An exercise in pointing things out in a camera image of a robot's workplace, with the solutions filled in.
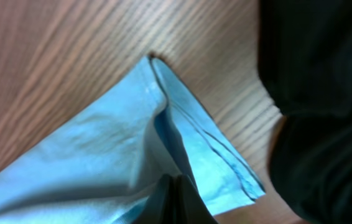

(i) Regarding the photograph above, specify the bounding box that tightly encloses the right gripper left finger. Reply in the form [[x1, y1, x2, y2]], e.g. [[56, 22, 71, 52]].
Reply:
[[132, 175, 174, 224]]

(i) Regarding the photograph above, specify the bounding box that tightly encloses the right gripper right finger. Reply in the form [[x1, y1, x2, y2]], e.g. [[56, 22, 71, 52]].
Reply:
[[174, 175, 218, 224]]

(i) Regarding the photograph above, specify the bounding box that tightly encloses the light blue printed t-shirt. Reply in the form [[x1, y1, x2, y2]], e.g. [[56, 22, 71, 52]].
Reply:
[[0, 57, 265, 223]]

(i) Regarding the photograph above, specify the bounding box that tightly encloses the black garment at right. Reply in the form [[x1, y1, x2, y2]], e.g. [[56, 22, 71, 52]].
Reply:
[[258, 0, 352, 223]]

